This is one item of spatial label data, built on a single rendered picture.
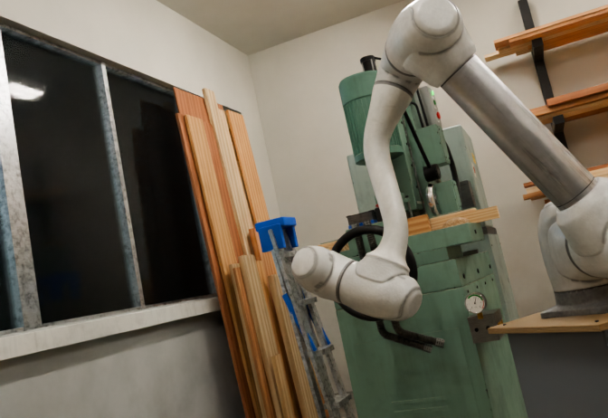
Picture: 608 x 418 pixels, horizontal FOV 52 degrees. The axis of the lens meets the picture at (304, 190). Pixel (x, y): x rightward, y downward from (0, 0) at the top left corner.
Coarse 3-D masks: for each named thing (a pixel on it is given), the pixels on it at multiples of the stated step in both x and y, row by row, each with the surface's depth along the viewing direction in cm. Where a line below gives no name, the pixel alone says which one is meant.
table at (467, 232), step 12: (444, 228) 199; (456, 228) 197; (468, 228) 195; (480, 228) 212; (408, 240) 204; (420, 240) 202; (432, 240) 200; (444, 240) 198; (456, 240) 197; (468, 240) 195; (480, 240) 208; (348, 252) 212
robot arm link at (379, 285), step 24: (384, 96) 150; (408, 96) 150; (384, 120) 149; (384, 144) 148; (384, 168) 145; (384, 192) 142; (384, 216) 140; (384, 240) 138; (360, 264) 136; (384, 264) 133; (360, 288) 133; (384, 288) 131; (408, 288) 130; (360, 312) 137; (384, 312) 131; (408, 312) 130
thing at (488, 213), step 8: (488, 208) 208; (496, 208) 207; (456, 216) 213; (464, 216) 211; (472, 216) 210; (480, 216) 209; (488, 216) 208; (496, 216) 207; (432, 224) 216; (440, 224) 215
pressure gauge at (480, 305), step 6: (474, 294) 188; (480, 294) 187; (468, 300) 188; (474, 300) 188; (480, 300) 187; (486, 300) 188; (468, 306) 188; (474, 306) 187; (480, 306) 187; (486, 306) 188; (474, 312) 187; (480, 312) 189; (480, 318) 188
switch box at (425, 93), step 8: (424, 88) 248; (416, 96) 249; (424, 96) 248; (432, 96) 252; (424, 104) 248; (432, 104) 248; (432, 112) 246; (424, 120) 248; (432, 120) 246; (440, 120) 253
